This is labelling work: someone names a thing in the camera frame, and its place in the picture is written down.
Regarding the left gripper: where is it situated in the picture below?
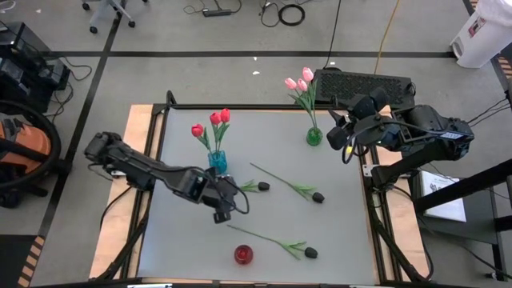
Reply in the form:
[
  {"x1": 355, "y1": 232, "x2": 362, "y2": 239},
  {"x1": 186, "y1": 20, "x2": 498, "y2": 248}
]
[{"x1": 202, "y1": 166, "x2": 241, "y2": 225}]

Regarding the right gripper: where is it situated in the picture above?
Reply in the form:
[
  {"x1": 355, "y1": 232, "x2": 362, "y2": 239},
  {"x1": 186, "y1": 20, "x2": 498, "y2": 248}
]
[{"x1": 326, "y1": 86, "x2": 402, "y2": 152}]

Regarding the black artificial tulip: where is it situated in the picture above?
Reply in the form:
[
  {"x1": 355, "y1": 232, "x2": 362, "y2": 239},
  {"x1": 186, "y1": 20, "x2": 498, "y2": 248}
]
[
  {"x1": 250, "y1": 162, "x2": 326, "y2": 204},
  {"x1": 226, "y1": 224, "x2": 319, "y2": 262},
  {"x1": 238, "y1": 179, "x2": 271, "y2": 194}
]

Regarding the pink artificial tulip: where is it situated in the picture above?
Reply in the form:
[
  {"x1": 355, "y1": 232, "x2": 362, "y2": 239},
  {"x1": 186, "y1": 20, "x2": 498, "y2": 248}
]
[
  {"x1": 302, "y1": 66, "x2": 319, "y2": 130},
  {"x1": 284, "y1": 77, "x2": 317, "y2": 130},
  {"x1": 296, "y1": 78, "x2": 318, "y2": 130}
]

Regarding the red artificial tulip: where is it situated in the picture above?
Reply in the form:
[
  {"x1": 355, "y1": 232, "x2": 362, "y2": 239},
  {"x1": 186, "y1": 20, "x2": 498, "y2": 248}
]
[
  {"x1": 215, "y1": 107, "x2": 232, "y2": 154},
  {"x1": 209, "y1": 111, "x2": 223, "y2": 154},
  {"x1": 190, "y1": 123, "x2": 215, "y2": 155}
]

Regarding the green glass vase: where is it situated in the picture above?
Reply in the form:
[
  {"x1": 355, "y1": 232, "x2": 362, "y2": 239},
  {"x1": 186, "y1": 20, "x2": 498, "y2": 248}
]
[{"x1": 306, "y1": 126, "x2": 324, "y2": 146}]

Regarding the blue glass vase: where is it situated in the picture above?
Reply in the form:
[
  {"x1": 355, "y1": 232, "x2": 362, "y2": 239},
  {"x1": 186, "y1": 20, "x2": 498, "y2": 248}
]
[{"x1": 207, "y1": 150, "x2": 229, "y2": 175}]

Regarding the red glass vase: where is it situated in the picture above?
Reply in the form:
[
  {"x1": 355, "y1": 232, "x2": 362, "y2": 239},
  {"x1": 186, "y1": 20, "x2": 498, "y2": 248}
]
[{"x1": 234, "y1": 244, "x2": 254, "y2": 266}]

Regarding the black mesh computer tower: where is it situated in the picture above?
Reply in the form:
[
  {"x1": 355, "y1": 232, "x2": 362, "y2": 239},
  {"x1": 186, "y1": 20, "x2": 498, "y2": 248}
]
[{"x1": 311, "y1": 67, "x2": 417, "y2": 121}]

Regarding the grey table mat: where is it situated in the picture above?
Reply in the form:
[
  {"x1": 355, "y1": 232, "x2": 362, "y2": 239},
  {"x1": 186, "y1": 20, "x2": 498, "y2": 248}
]
[{"x1": 137, "y1": 108, "x2": 377, "y2": 286}]

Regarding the white paper sheet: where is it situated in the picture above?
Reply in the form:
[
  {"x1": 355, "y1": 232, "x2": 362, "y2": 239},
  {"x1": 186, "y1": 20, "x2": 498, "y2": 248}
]
[{"x1": 422, "y1": 170, "x2": 468, "y2": 223}]

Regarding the black power strip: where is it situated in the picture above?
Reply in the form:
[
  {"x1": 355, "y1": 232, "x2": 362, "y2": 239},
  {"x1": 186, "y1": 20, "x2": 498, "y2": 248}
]
[{"x1": 202, "y1": 8, "x2": 233, "y2": 18}]

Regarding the white trash bin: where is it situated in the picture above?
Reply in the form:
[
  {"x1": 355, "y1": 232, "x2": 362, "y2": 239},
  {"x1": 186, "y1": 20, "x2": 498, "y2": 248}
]
[{"x1": 450, "y1": 0, "x2": 512, "y2": 69}]

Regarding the black hazard-striped floor mat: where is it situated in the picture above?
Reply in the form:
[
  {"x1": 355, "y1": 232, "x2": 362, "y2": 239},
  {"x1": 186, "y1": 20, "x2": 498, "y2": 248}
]
[
  {"x1": 490, "y1": 55, "x2": 512, "y2": 83},
  {"x1": 0, "y1": 234, "x2": 46, "y2": 288}
]

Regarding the orange shop vacuum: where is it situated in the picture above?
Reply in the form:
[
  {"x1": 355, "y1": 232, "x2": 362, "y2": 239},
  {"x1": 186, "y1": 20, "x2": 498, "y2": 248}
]
[{"x1": 0, "y1": 98, "x2": 63, "y2": 209}]

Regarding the grey office chair base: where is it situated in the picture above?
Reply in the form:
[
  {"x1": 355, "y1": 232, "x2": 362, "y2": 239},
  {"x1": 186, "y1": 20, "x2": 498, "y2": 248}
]
[{"x1": 82, "y1": 0, "x2": 149, "y2": 35}]

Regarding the black electronics cart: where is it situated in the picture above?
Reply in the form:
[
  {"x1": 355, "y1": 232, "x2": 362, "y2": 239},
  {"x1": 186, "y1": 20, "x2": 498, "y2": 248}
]
[{"x1": 0, "y1": 20, "x2": 72, "y2": 115}]

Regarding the black table frame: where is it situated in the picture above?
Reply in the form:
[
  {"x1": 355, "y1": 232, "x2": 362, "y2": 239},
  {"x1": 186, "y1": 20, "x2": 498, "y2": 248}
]
[{"x1": 90, "y1": 90, "x2": 431, "y2": 288}]

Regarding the thin black hanging cable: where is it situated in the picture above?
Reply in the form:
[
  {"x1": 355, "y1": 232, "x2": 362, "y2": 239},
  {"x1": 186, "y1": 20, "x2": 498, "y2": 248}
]
[{"x1": 322, "y1": 0, "x2": 343, "y2": 70}]

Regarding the yellow hanging cable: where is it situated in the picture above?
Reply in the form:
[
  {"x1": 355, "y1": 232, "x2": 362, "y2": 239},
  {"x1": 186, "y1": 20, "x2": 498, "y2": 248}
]
[{"x1": 374, "y1": 0, "x2": 402, "y2": 76}]

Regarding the coiled black cable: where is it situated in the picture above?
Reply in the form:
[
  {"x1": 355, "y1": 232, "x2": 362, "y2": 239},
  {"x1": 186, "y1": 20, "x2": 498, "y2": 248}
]
[{"x1": 278, "y1": 3, "x2": 306, "y2": 27}]

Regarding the black floor cable bundle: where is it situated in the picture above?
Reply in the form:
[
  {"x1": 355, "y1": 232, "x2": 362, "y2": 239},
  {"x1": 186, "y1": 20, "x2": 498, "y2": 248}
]
[{"x1": 466, "y1": 98, "x2": 512, "y2": 129}]

